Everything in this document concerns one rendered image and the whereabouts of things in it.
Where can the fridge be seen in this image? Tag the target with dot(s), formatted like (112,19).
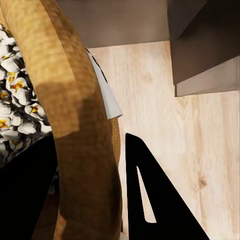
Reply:
(205,58)

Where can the popcorn bag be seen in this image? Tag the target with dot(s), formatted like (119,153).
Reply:
(82,112)

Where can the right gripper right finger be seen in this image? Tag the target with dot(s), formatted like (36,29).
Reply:
(174,220)

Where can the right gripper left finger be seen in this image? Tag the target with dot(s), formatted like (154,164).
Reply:
(24,185)

